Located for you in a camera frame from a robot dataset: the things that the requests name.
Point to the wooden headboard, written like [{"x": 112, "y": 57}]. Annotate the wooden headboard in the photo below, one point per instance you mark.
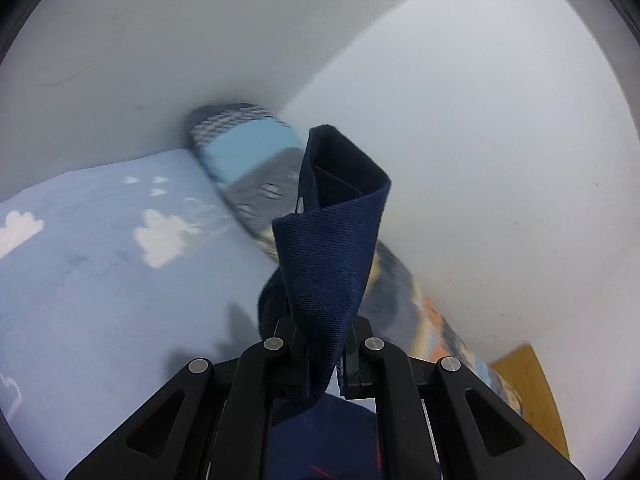
[{"x": 521, "y": 369}]

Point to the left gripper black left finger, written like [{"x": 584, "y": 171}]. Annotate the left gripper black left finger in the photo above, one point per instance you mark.
[{"x": 210, "y": 421}]

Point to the patchwork rolled quilt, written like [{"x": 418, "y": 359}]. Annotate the patchwork rolled quilt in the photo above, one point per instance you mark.
[{"x": 254, "y": 158}]

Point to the light blue cloud bedsheet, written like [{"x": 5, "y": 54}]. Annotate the light blue cloud bedsheet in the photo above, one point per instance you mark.
[{"x": 112, "y": 278}]

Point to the navy blue work jacket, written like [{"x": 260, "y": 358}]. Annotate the navy blue work jacket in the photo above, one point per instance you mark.
[{"x": 325, "y": 250}]

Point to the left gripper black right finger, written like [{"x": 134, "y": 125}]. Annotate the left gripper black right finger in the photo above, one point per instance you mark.
[{"x": 439, "y": 420}]

